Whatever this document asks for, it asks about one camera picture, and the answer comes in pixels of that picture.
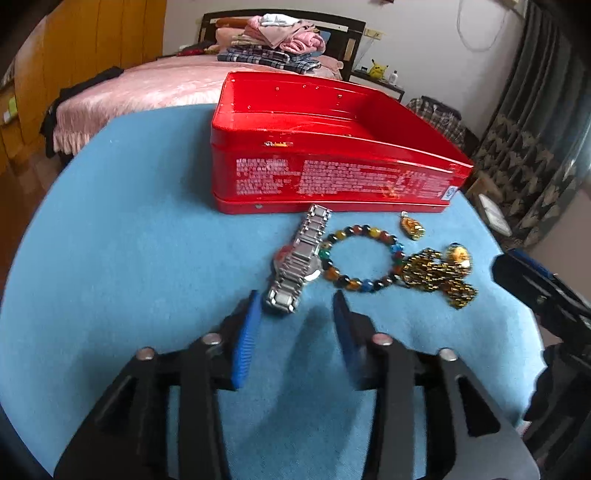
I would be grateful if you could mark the chair with plaid cloth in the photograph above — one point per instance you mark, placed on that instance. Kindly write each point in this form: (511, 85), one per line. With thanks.
(438, 117)

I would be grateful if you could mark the folded plaid blanket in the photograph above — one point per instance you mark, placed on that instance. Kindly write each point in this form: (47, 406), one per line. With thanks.
(268, 57)

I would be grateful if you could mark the small wooden stool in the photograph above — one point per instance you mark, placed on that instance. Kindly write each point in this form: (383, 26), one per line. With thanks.
(482, 184)

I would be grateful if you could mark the small gold pendant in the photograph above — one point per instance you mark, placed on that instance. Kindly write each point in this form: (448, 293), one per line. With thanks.
(411, 227)

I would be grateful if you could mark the wall socket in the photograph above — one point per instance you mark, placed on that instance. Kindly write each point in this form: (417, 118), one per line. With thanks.
(374, 33)

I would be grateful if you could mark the black garment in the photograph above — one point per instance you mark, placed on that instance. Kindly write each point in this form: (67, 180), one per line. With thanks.
(69, 97)

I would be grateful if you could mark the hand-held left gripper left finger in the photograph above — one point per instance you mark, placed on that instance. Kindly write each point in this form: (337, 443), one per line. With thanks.
(244, 341)

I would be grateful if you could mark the red and black cloth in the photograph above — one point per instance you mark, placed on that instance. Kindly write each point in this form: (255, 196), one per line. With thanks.
(196, 50)

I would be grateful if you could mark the pile of folded clothes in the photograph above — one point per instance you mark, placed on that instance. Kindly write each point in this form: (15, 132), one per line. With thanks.
(341, 44)

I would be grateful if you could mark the small white bottle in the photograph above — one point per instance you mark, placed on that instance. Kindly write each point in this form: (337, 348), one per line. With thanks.
(394, 77)

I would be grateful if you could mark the dark patterned curtain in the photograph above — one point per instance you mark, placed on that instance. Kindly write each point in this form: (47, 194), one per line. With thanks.
(531, 138)

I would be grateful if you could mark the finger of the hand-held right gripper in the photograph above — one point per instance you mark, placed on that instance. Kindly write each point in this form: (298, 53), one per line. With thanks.
(526, 267)

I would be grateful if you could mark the wooden wardrobe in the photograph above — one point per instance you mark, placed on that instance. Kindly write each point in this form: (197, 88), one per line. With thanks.
(92, 41)

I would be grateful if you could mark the yellow plush toy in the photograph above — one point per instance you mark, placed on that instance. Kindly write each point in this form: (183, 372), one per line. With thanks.
(377, 69)

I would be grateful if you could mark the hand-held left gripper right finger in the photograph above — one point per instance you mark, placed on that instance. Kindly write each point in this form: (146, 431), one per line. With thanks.
(344, 337)

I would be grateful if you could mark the pink bedspread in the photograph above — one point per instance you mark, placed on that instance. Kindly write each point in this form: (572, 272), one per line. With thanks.
(161, 85)

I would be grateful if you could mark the dark nightstand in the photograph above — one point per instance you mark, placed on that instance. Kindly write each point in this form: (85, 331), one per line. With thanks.
(378, 87)

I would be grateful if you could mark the pink pillow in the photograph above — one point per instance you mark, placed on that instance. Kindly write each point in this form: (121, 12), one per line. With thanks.
(228, 32)

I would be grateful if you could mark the silver metal wristwatch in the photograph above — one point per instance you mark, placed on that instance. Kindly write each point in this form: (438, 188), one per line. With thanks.
(304, 249)

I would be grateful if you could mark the red tin box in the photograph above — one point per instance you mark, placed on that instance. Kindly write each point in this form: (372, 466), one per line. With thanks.
(323, 175)

